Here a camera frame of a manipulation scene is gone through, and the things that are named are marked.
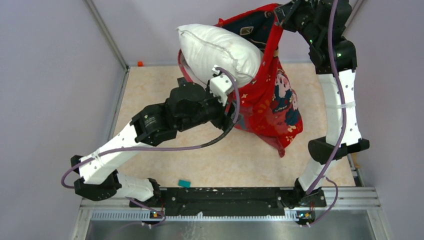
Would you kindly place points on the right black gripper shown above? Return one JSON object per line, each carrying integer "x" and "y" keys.
{"x": 284, "y": 13}

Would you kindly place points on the teal small block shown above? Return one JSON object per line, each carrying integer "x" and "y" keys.
{"x": 184, "y": 183}

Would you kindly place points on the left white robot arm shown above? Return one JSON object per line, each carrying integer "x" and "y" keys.
{"x": 188, "y": 105}

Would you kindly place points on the aluminium front rail frame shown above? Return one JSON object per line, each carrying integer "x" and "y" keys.
{"x": 349, "y": 199}

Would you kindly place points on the wooden peg lower right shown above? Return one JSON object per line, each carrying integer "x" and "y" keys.
{"x": 355, "y": 161}

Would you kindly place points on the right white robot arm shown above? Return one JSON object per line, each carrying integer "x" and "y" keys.
{"x": 322, "y": 23}

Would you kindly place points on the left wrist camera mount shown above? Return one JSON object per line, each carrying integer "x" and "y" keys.
{"x": 221, "y": 85}

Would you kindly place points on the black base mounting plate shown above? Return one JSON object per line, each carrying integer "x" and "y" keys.
{"x": 233, "y": 201}

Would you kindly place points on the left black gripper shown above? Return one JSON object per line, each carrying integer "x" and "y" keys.
{"x": 223, "y": 121}

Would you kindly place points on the red patterned pillowcase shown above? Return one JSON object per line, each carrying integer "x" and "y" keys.
{"x": 269, "y": 105}

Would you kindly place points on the white pillow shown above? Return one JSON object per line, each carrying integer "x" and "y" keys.
{"x": 205, "y": 46}

